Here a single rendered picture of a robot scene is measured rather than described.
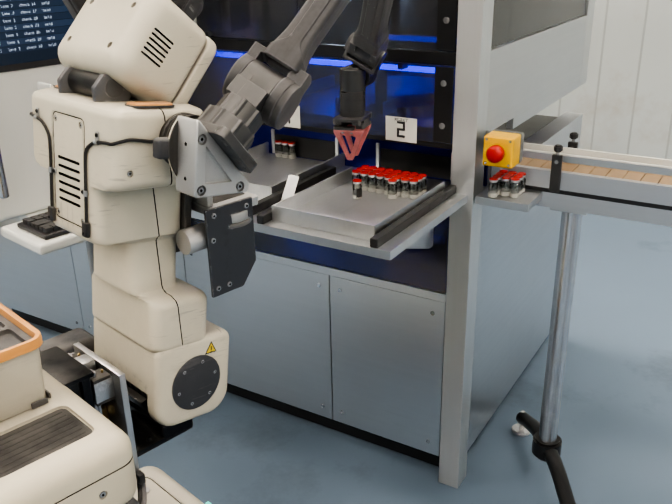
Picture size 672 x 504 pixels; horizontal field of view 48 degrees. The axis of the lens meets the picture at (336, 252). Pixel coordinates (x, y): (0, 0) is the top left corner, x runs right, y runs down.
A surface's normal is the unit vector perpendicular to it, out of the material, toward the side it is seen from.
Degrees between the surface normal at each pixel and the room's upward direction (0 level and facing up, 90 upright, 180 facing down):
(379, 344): 90
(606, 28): 90
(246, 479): 0
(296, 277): 90
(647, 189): 90
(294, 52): 59
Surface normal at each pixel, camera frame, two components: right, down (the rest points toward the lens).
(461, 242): -0.52, 0.34
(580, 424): -0.02, -0.92
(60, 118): -0.69, 0.16
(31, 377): 0.72, 0.29
